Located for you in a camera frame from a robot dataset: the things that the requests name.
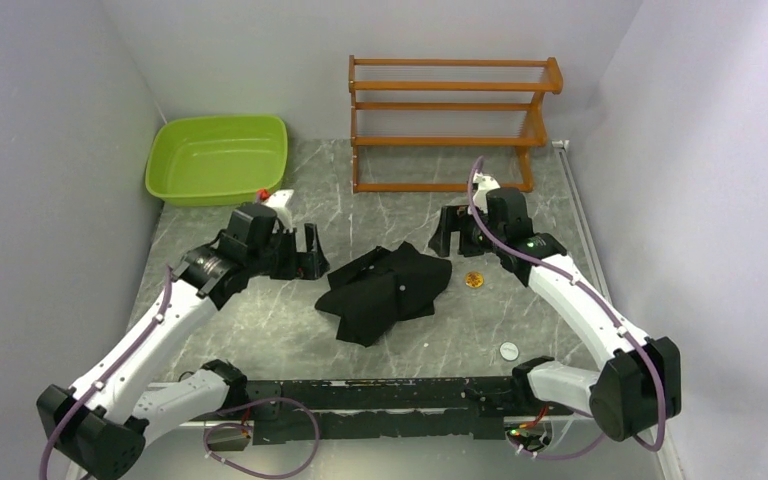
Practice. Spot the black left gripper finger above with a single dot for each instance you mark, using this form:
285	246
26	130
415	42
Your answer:
319	263
304	257

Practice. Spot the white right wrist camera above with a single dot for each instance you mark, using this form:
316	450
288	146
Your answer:
483	184

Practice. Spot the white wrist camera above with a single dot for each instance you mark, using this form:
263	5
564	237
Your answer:
279	200
483	184

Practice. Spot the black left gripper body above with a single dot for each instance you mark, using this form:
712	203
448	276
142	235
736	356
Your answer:
283	253

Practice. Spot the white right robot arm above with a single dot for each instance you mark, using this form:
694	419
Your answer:
636	384

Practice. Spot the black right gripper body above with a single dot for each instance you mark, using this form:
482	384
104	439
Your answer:
474	241

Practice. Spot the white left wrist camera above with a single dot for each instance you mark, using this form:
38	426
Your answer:
279	200

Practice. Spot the black button shirt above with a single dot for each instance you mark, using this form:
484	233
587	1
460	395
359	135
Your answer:
382	287

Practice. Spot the green plastic basin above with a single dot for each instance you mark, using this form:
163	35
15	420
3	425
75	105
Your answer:
217	160

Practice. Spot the orange wooden shoe rack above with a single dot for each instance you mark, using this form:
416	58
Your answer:
424	102

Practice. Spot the aluminium table edge rail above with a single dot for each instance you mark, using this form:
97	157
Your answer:
667	457

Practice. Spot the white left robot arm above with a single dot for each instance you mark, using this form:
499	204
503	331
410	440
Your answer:
105	419

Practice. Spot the white round brooch back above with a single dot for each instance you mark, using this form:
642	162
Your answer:
509	351

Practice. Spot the orange round brooch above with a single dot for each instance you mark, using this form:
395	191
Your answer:
474	279

